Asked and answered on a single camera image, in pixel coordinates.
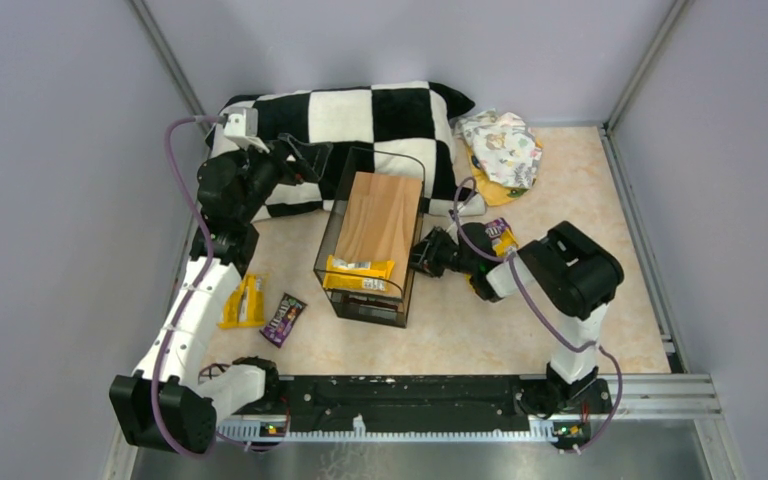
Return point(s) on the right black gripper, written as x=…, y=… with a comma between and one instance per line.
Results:
x=436, y=252

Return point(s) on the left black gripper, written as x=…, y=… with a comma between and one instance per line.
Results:
x=288, y=163

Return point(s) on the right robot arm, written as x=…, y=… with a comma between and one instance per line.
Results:
x=566, y=278

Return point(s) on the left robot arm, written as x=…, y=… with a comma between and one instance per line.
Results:
x=164, y=404

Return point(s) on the yellow candy bag on shelf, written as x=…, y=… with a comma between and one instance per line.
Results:
x=371, y=276

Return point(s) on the yellow candy bag back side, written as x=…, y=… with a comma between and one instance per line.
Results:
x=504, y=244

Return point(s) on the purple M&M candy bag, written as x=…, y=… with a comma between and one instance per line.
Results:
x=278, y=328

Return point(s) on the yellow candy bag left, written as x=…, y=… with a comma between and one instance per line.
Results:
x=245, y=306

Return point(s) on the purple brown M&M bag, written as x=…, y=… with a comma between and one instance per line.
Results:
x=496, y=228

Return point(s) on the yellow cloth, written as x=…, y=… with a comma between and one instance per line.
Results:
x=490, y=189

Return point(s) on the black white checkered pillow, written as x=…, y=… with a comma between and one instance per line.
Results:
x=394, y=129

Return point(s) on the patterned white cloth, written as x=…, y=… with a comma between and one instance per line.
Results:
x=504, y=146

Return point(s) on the black wire shelf wooden top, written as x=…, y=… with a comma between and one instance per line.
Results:
x=376, y=215

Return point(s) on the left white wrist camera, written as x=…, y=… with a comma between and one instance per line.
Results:
x=240, y=126

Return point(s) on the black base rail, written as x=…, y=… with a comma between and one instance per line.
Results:
x=420, y=409

